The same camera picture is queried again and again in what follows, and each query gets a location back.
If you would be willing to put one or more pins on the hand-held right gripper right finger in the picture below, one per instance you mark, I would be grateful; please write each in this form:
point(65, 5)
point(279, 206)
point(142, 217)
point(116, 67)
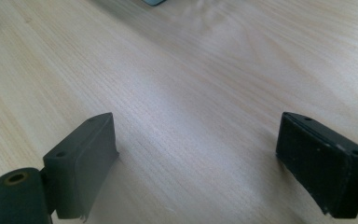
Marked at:
point(317, 168)

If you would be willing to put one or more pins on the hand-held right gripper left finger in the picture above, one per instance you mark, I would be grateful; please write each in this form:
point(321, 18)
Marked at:
point(77, 168)

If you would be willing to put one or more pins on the dark blue-grey flat object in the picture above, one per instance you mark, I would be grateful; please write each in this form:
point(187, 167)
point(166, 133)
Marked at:
point(154, 2)

